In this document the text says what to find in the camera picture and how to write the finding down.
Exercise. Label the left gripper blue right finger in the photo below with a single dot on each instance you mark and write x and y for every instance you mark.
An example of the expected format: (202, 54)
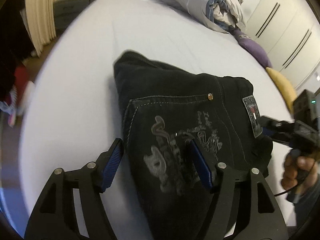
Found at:
(204, 162)

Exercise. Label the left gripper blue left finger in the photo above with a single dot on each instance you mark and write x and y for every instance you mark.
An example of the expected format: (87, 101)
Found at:
(108, 163)

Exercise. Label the black denim pants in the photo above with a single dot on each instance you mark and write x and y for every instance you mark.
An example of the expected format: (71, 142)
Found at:
(163, 108)

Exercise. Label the grey sleeve right forearm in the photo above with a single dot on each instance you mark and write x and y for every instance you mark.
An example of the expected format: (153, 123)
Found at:
(306, 203)

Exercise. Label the right hand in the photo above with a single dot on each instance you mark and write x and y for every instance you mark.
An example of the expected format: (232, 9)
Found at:
(293, 166)

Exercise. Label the yellow cushion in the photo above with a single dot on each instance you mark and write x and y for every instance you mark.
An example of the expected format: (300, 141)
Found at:
(284, 86)

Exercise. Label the white bed sheet mattress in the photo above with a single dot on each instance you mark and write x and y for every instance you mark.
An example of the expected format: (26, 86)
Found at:
(74, 114)

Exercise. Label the purple cushion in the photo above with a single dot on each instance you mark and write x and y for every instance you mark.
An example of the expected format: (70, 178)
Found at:
(252, 47)

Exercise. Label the white wardrobe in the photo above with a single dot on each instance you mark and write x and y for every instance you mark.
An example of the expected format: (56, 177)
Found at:
(289, 32)

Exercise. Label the rolled white duvet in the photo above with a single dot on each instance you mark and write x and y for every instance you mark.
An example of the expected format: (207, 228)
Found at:
(218, 15)

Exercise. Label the dark grey nightstand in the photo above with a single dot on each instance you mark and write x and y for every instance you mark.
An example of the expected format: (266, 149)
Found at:
(66, 11)

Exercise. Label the cream curtain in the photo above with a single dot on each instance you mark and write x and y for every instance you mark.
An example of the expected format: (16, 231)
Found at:
(40, 20)

